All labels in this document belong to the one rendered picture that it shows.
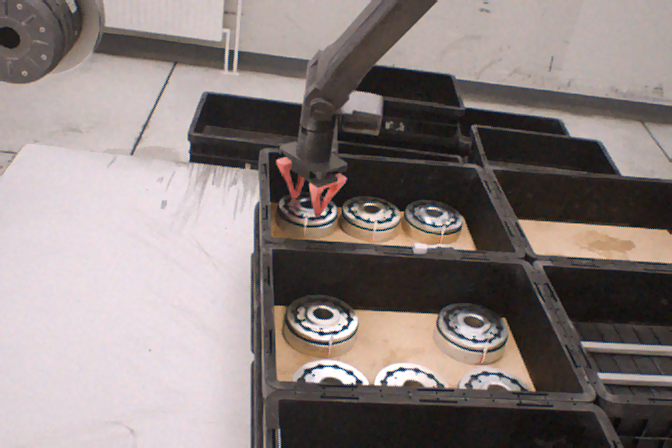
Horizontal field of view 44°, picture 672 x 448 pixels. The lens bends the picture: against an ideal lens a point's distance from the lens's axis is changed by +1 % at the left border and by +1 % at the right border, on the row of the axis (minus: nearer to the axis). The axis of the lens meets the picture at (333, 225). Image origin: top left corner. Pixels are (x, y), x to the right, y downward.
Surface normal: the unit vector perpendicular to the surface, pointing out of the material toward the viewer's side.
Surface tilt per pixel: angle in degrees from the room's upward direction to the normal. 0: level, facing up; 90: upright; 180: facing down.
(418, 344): 0
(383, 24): 124
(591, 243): 0
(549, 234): 0
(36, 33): 90
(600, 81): 90
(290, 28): 90
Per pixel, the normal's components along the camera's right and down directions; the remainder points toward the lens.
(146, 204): 0.13, -0.84
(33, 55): -0.01, 0.52
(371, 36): -0.13, 0.90
